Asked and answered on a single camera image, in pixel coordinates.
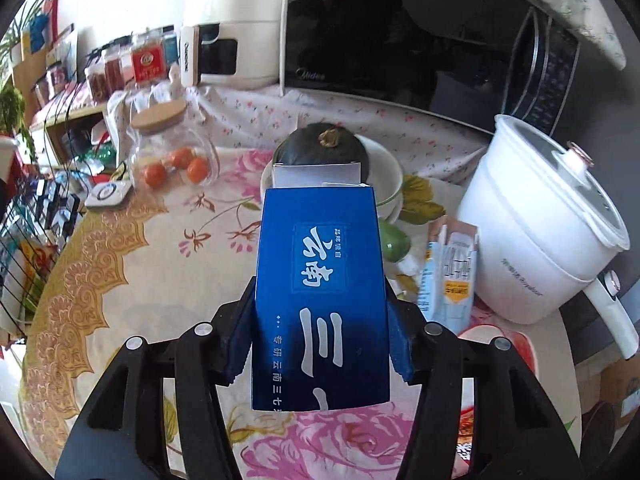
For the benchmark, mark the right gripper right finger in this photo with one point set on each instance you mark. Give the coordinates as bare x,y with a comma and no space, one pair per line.
517,432

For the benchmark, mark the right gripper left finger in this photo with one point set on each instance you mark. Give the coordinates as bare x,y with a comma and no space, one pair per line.
120,431

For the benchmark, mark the light blue milk carton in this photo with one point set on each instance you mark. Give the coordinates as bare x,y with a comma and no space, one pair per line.
447,285

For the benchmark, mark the blue carton box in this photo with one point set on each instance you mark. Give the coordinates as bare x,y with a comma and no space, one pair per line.
320,338

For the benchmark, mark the floral tablecloth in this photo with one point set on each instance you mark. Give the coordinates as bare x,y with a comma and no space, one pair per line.
164,262

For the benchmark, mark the white electric cooking pot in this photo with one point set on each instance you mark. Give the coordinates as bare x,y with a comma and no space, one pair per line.
547,231

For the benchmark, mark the white round gadget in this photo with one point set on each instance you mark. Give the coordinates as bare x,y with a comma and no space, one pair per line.
108,194

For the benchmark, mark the glass jar cork lid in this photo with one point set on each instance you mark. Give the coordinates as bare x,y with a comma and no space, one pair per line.
168,144

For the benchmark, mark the dark green pumpkin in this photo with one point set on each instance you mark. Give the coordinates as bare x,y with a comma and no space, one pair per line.
322,143

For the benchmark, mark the red label jar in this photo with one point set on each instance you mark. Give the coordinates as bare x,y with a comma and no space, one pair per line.
148,62

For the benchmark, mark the black microwave oven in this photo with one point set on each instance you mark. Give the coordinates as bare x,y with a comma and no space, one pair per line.
465,60

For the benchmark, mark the cream air fryer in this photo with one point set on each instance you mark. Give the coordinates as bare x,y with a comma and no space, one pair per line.
234,43

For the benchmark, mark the white bowl green handle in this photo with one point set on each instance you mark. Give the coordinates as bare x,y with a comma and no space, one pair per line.
385,194

